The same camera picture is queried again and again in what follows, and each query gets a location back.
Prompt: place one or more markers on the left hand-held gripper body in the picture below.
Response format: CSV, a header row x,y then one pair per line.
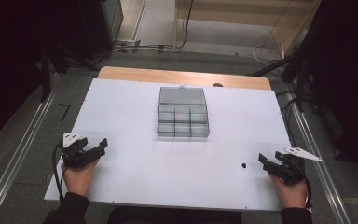
x,y
74,152

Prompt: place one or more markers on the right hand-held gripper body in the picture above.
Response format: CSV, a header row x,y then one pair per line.
x,y
292,169

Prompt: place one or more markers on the small black object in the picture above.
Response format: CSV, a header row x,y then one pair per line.
x,y
244,165

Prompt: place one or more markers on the clear plastic compartment box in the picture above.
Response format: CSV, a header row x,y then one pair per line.
x,y
182,115

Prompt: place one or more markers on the person's right hand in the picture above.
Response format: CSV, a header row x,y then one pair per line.
x,y
292,194

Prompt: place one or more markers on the person's left hand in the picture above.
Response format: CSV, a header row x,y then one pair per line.
x,y
79,182

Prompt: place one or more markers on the black metal stand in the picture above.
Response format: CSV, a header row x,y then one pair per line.
x,y
45,74

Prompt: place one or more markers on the black tripod stand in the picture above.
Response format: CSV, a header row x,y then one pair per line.
x,y
295,71

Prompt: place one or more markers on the dark curtain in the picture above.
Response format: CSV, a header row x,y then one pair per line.
x,y
348,77
9,62

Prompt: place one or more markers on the black cabinet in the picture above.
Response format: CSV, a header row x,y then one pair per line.
x,y
101,25

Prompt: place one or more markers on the light wooden shelf unit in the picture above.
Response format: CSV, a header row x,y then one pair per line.
x,y
245,18

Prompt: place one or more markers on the aluminium floor rail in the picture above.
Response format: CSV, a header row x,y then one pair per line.
x,y
15,161
320,168

